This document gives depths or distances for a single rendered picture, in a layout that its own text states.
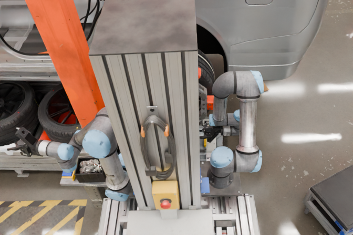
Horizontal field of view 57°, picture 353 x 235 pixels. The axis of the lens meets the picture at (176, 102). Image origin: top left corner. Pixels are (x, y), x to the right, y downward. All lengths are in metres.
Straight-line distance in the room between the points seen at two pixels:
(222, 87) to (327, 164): 1.71
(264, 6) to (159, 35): 1.44
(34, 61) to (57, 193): 1.13
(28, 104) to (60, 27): 1.46
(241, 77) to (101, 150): 0.75
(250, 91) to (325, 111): 1.96
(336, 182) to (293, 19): 1.19
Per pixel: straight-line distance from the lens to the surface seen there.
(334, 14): 4.93
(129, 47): 0.76
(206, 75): 2.13
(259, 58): 2.41
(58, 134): 2.76
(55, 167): 2.96
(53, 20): 1.71
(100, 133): 1.35
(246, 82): 1.61
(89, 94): 1.99
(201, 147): 2.85
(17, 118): 3.01
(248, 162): 1.73
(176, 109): 0.87
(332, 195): 2.56
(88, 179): 2.41
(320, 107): 3.53
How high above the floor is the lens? 2.48
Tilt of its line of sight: 47 degrees down
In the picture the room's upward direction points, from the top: 5 degrees counter-clockwise
